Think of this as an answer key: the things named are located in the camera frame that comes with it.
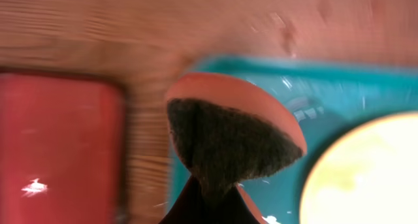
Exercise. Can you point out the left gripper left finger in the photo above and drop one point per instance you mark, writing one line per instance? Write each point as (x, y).
(188, 207)

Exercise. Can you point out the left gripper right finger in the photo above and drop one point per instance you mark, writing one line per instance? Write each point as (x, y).
(238, 208)

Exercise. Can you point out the green plate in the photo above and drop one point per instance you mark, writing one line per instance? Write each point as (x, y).
(368, 176)

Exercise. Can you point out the black tray with red liquid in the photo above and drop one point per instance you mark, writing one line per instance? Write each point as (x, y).
(61, 143)

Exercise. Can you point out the teal plastic tray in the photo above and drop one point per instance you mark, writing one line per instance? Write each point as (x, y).
(327, 102)

